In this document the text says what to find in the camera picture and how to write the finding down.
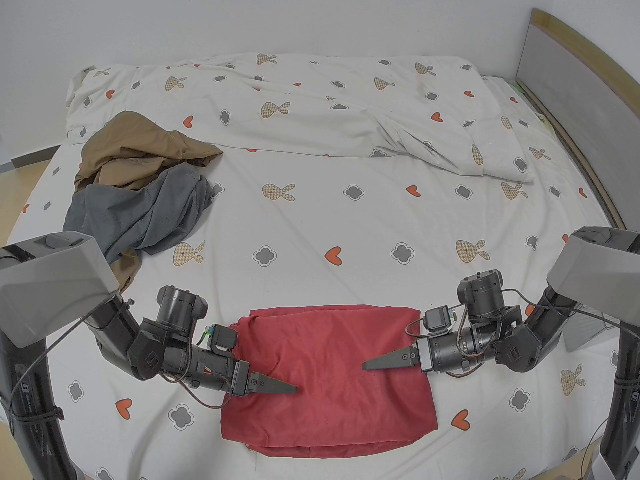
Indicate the grey garment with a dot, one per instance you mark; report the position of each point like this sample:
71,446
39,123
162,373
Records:
140,213

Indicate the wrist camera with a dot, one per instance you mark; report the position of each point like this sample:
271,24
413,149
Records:
437,318
222,339

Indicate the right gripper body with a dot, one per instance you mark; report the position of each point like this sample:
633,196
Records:
447,352

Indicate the bed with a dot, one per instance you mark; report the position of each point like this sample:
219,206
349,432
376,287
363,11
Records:
350,208

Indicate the white printed pillow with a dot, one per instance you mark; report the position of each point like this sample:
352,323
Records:
515,133

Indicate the red shirt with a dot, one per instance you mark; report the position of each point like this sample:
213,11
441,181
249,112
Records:
330,393

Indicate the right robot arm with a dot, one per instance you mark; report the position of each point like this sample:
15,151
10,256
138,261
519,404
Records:
590,263

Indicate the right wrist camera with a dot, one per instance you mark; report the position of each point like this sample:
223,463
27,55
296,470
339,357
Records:
437,318

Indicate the brown garment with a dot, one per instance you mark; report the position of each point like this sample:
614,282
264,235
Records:
135,143

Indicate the clear plastic box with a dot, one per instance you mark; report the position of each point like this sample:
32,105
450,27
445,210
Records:
585,335

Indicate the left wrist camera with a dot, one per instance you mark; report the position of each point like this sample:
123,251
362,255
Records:
222,339

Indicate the white printed quilt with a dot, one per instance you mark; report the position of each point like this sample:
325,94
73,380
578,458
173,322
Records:
310,118

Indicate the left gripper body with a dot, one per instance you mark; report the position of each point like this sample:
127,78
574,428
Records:
220,373

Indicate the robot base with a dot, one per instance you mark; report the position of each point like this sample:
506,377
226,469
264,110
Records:
605,470

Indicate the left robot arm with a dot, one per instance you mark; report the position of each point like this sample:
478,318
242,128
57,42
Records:
50,278

